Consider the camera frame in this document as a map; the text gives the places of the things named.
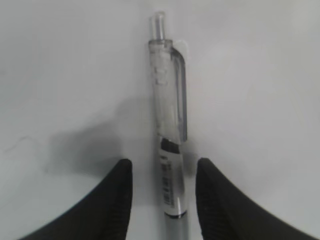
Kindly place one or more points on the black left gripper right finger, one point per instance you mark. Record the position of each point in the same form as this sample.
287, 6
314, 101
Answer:
226, 213

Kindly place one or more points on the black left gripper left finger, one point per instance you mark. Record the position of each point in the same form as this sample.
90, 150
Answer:
104, 214

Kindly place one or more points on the grey grip pen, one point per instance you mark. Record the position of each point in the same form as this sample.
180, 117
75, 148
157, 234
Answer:
168, 76

